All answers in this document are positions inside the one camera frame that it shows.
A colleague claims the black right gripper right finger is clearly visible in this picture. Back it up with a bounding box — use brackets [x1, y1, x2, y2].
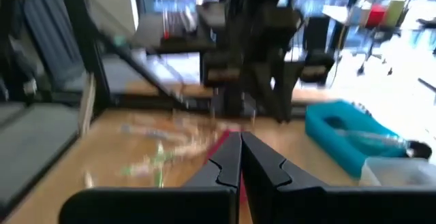
[241, 131, 436, 224]

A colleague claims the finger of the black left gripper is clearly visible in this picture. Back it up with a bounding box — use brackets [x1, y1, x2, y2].
[201, 52, 239, 86]
[301, 52, 337, 84]

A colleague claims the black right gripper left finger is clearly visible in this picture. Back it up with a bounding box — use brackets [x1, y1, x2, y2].
[57, 131, 242, 224]

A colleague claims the blue toothbrush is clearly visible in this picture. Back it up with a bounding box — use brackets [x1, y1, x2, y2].
[121, 123, 191, 145]
[335, 127, 409, 149]

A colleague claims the white translucent bin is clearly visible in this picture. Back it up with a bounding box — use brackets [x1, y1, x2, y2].
[358, 156, 436, 188]

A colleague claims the blue plastic bin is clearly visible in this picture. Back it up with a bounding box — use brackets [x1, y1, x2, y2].
[305, 100, 409, 179]

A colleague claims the red box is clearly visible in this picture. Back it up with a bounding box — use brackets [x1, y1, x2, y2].
[365, 3, 386, 28]

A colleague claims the yellow green box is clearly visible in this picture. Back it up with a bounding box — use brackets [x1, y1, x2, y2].
[384, 0, 408, 28]

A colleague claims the silver aluminium bracket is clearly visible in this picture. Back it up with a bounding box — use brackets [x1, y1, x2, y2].
[78, 73, 97, 138]

